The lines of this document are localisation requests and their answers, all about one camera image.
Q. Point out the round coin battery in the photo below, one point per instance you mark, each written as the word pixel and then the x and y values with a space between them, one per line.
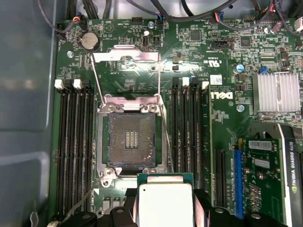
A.
pixel 89 40

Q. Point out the blue expansion slot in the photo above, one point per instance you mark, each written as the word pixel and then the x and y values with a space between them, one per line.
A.
pixel 238 184

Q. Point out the black expansion slot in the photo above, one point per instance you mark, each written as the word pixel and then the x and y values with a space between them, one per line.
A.
pixel 220 177

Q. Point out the black open PC case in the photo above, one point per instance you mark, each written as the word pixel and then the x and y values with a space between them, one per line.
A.
pixel 23 94

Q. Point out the green motherboard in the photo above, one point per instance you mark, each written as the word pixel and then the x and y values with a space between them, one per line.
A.
pixel 225 123

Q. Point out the silver finned heat sink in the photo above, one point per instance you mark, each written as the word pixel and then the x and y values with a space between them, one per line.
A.
pixel 275 92

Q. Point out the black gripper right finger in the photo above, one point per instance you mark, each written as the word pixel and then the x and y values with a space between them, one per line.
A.
pixel 208 217

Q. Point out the black NVIDIA graphics card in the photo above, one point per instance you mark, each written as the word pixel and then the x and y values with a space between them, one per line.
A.
pixel 265 179

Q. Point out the metal socket cover frame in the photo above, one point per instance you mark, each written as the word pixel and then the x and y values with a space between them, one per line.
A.
pixel 111 56

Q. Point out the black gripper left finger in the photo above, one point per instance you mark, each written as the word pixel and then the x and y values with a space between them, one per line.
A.
pixel 120 217

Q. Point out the silver topped CPU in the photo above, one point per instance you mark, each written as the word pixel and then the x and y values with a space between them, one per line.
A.
pixel 165 203

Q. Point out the CPU socket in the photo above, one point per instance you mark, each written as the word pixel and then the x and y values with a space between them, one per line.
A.
pixel 131 139

